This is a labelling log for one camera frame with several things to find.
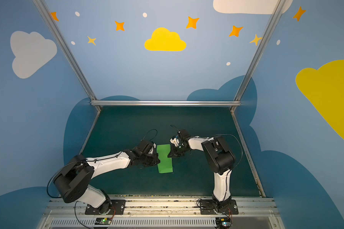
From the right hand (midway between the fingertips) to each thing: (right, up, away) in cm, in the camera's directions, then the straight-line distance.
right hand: (169, 156), depth 94 cm
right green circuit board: (+28, -29, -22) cm, 46 cm away
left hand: (-4, -2, -8) cm, 9 cm away
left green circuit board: (-33, -28, -22) cm, 49 cm away
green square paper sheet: (-2, -5, -5) cm, 7 cm away
